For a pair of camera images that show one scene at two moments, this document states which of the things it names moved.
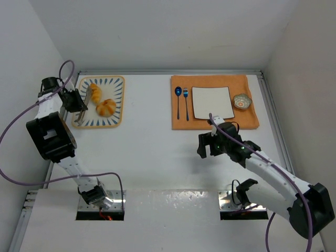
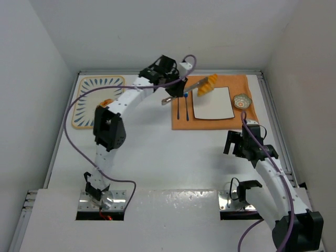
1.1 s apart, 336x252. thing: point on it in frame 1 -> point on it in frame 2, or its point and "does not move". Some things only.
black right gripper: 206,143 -> 233,143
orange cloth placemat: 245,112 does not move
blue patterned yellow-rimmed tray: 104,96 does not move
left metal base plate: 116,206 does not move
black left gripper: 77,102 -> 177,87
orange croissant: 96,94 -> 208,86
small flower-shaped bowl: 242,101 does not move
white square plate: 216,101 does not move
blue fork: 186,94 does not move
